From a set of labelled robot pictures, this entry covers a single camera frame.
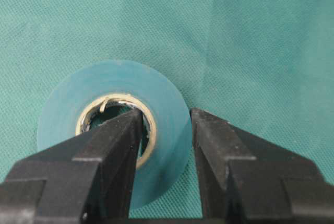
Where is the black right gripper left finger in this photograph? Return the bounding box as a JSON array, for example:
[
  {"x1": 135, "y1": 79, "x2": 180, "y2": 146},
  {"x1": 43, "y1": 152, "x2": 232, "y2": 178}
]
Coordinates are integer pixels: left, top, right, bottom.
[{"x1": 1, "y1": 109, "x2": 143, "y2": 223}]

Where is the teal tape roll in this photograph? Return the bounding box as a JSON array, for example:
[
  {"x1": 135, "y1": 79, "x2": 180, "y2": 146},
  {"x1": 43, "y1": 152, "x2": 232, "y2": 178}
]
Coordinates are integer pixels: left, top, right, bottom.
[{"x1": 37, "y1": 60, "x2": 192, "y2": 209}]

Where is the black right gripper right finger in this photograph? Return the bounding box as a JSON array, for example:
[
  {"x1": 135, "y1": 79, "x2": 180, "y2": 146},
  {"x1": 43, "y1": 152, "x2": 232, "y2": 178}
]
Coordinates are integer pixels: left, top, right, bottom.
[{"x1": 190, "y1": 108, "x2": 333, "y2": 223}]

